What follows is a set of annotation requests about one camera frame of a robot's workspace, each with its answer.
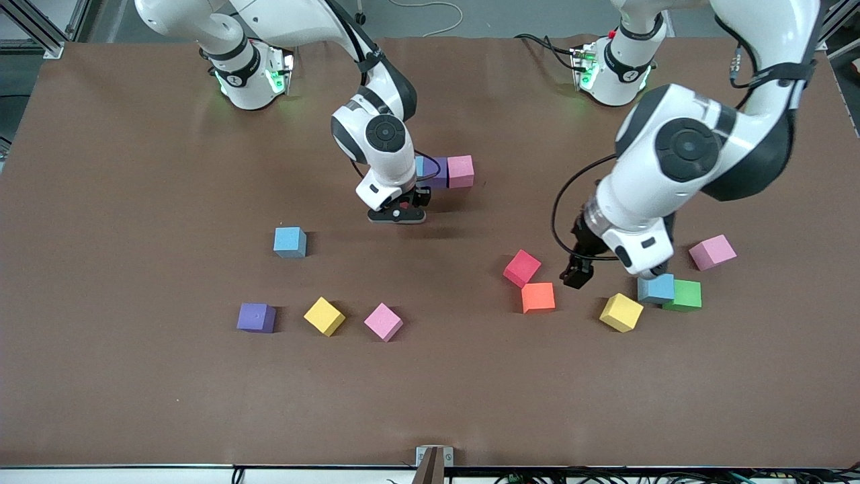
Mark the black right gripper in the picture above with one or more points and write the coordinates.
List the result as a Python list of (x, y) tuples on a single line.
[(419, 196)]

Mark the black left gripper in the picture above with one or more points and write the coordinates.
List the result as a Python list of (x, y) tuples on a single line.
[(583, 243)]

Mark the purple foam cube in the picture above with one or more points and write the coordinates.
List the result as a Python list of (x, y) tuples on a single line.
[(256, 317), (437, 173)]

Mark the blue foam cube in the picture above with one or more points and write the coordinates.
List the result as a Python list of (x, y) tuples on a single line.
[(290, 242), (420, 166), (658, 291)]

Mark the pink foam cube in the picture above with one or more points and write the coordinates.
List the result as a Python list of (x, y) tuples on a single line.
[(383, 321), (461, 171), (712, 252)]

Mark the red foam cube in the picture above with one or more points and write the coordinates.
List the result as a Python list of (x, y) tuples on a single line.
[(522, 268)]

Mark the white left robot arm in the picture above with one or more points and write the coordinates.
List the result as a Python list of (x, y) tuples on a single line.
[(685, 144)]

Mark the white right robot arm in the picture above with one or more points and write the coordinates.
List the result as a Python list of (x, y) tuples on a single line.
[(393, 168)]

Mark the orange foam cube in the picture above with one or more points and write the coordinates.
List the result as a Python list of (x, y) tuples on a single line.
[(538, 297)]

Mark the yellow foam cube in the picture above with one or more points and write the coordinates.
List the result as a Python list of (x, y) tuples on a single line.
[(621, 312), (324, 316)]

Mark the green foam cube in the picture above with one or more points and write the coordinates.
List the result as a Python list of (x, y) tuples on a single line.
[(689, 294)]

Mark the brown table mat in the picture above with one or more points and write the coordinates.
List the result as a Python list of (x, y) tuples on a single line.
[(470, 390)]

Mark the metal table edge bracket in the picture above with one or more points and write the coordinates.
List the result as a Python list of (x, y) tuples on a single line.
[(434, 457)]

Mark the aluminium frame profile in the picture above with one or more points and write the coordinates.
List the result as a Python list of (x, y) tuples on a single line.
[(30, 47), (835, 19)]

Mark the white table edge rail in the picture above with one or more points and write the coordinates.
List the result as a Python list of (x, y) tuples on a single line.
[(134, 476)]

